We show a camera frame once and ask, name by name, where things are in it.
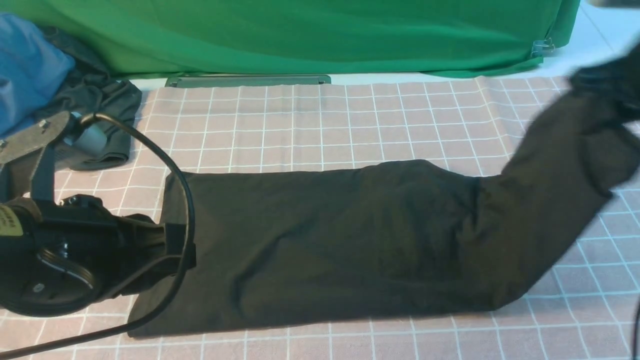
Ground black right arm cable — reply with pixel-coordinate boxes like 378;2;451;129
632;295;640;360

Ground dark gray long-sleeve shirt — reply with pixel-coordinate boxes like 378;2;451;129
128;89;639;338

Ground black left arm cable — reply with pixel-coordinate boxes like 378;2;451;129
0;113;197;360

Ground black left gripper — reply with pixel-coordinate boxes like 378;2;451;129
0;195;196;318

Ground metal binder clip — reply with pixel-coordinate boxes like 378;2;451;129
530;38;556;59

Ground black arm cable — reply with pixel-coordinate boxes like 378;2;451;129
632;295;640;360
0;113;197;360

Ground dark gray crumpled garment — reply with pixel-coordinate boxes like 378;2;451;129
33;25;143;172

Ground blue garment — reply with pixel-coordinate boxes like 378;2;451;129
0;13;76;139

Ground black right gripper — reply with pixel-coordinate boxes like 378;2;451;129
569;43;640;123

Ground pink checkered tablecloth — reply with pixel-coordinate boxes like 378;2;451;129
31;77;639;360

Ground green backdrop cloth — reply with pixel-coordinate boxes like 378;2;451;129
1;0;580;78

